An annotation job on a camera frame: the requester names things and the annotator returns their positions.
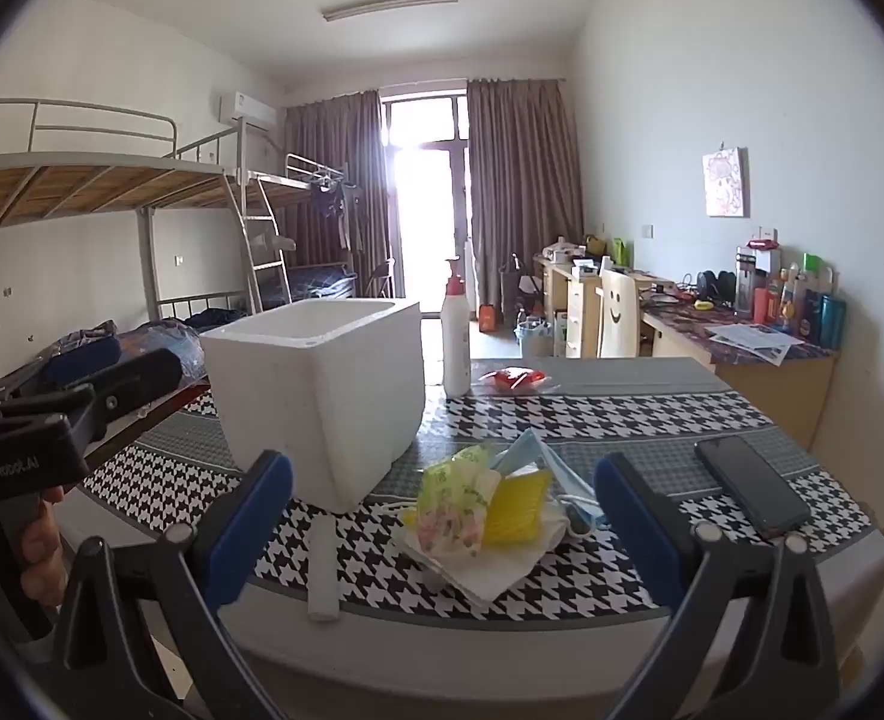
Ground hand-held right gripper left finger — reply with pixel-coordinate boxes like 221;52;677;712
52;450;296;720

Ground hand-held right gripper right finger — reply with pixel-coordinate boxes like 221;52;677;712
593;452;840;720

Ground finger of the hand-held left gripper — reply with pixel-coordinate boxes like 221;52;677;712
0;349;185;440
0;336;124;402

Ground yellow foam net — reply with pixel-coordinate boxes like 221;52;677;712
483;469;555;547

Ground blue face mask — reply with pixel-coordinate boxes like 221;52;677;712
498;429;612;537

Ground white foam box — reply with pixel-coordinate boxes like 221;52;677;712
199;298;426;515

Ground person's left hand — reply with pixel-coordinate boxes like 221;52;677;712
17;486;68;610

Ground blue orange quilt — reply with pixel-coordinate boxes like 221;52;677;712
52;319;206;383

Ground houndstooth tablecloth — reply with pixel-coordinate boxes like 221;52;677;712
82;356;884;620

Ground black smartphone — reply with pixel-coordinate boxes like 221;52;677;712
694;435;813;539

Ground white paper napkin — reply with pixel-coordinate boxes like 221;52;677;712
404;517;570;605

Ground metal bunk bed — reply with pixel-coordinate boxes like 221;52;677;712
284;154;360;293
0;97;293;391

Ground floral printed plastic bag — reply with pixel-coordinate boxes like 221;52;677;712
400;444;503;557

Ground wooden desk patterned cover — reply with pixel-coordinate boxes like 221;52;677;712
640;292;837;451

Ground red snack packet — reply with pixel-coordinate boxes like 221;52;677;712
479;366;555;395

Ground blue plaid bedding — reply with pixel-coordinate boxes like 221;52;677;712
292;270;356;297

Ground wooden smiley face chair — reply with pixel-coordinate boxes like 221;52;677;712
598;268;642;359

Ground bucket with bottles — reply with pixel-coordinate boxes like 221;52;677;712
517;319;555;357

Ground printed paper sheets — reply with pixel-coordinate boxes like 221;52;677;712
704;322;807;368

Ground white pump bottle red cap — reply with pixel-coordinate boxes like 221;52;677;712
442;257;474;397

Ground hanging dark clothes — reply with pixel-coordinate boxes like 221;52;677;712
310;180;360;248

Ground black folding chair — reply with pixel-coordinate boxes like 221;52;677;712
362;259;398;301

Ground black headphones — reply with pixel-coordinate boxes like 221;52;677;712
695;270;743;305

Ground black bag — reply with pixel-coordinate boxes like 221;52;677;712
498;253;544;308

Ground brown curtain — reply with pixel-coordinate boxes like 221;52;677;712
284;90;390;297
466;77;585;316

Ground white air conditioner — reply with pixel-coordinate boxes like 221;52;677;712
217;92;278;128

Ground glass balcony door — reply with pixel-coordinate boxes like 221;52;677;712
379;88;473;316

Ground ceiling tube light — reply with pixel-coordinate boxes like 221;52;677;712
320;0;460;22

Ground cartoon wall picture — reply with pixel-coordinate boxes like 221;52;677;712
702;148;750;218

